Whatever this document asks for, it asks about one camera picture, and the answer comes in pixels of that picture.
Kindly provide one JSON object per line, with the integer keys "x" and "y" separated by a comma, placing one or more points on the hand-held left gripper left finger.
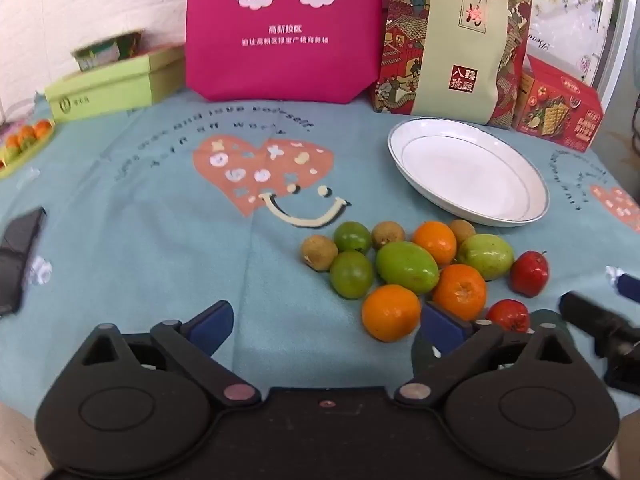
{"x": 212, "y": 322}

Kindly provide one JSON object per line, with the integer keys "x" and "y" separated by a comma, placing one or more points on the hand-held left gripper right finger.
{"x": 445, "y": 327}

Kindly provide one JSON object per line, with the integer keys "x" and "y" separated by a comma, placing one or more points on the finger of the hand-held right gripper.
{"x": 630, "y": 287}
{"x": 595, "y": 317}

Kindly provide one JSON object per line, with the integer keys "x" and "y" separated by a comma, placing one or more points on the orange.
{"x": 434, "y": 242}
{"x": 460, "y": 290}
{"x": 391, "y": 312}

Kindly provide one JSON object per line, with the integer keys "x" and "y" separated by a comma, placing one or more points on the small red apple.
{"x": 507, "y": 314}

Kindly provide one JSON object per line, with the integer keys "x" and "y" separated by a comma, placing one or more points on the green pepper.
{"x": 406, "y": 267}

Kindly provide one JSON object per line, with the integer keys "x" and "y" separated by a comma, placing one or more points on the red tomato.
{"x": 529, "y": 275}

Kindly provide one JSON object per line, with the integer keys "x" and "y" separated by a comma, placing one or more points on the green pear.
{"x": 487, "y": 256}

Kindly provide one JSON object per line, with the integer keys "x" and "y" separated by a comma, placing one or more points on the brown longan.
{"x": 388, "y": 234}
{"x": 462, "y": 230}
{"x": 319, "y": 252}

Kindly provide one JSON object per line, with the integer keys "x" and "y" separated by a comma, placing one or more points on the small round green fruit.
{"x": 352, "y": 236}
{"x": 351, "y": 274}

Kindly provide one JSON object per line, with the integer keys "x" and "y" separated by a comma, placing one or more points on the white plate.
{"x": 465, "y": 175}

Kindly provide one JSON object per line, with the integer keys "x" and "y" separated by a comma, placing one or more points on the teal printed tablecloth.
{"x": 125, "y": 185}

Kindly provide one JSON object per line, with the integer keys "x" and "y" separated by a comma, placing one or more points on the red cracker box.
{"x": 555, "y": 110}

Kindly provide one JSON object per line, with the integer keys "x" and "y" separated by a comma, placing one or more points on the black flat device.
{"x": 20, "y": 250}

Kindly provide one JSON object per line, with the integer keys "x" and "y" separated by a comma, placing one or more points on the light green box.
{"x": 100, "y": 90}

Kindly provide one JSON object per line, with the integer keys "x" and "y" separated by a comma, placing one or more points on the pink fabric bag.
{"x": 280, "y": 60}

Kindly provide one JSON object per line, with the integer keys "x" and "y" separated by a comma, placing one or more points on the floral plastic bag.
{"x": 565, "y": 20}

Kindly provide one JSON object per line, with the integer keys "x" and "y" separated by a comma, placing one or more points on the small patterned green box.
{"x": 107, "y": 50}

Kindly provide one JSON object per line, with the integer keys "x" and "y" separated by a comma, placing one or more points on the red and green gift bag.
{"x": 450, "y": 35}

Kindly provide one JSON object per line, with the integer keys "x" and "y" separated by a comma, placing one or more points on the white vertical post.
{"x": 617, "y": 35}

